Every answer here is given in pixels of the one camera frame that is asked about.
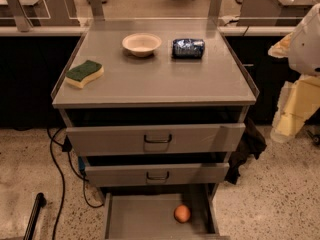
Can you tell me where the clear acrylic barrier panel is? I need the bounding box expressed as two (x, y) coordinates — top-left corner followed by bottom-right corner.
(0, 0), (320, 33)

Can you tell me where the grey top drawer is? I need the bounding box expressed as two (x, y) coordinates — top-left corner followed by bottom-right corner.
(66, 123), (245, 156)

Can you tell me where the right grey desk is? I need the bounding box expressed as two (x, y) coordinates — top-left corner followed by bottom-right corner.
(237, 0), (320, 27)

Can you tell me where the grey drawer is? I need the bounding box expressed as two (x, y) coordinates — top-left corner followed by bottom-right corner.
(102, 192), (231, 240)
(85, 163), (229, 187)
(66, 123), (245, 156)

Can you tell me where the grey desk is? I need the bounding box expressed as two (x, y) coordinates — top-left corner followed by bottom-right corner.
(0, 0), (80, 26)
(237, 0), (320, 27)

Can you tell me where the orange fruit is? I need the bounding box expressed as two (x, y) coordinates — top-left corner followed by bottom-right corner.
(174, 205), (191, 223)

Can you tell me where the grey bottom drawer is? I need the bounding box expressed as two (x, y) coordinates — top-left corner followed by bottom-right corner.
(102, 192), (231, 240)

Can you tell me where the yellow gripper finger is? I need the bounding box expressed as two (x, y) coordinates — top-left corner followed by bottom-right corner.
(268, 34), (292, 58)
(270, 75), (320, 143)

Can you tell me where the grey metal drawer cabinet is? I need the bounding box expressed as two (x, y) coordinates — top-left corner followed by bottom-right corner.
(50, 18), (260, 240)

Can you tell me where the black bar lower left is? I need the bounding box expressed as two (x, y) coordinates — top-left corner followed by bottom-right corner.
(23, 192), (46, 240)

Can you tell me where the black wheel at right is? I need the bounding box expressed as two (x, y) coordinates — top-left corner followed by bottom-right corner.
(307, 130), (320, 146)

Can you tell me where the black power cable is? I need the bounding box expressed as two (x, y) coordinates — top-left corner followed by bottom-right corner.
(46, 127), (104, 240)

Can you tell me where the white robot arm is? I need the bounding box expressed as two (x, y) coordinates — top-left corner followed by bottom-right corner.
(268, 4), (320, 143)

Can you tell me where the white paper bowl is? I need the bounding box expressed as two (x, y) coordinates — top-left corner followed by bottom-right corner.
(122, 33), (162, 58)

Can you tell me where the blue crushed soda can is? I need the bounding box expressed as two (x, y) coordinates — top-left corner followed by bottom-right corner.
(172, 38), (205, 59)

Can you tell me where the grey middle drawer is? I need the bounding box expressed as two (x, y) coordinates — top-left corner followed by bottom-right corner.
(85, 163), (229, 187)

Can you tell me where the left grey desk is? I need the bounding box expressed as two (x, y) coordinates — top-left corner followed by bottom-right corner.
(0, 0), (80, 26)

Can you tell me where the green yellow sponge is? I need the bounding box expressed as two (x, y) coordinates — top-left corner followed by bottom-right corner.
(65, 60), (104, 89)

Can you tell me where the dark cloth bag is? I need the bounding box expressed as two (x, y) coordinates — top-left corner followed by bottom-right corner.
(225, 118), (267, 184)

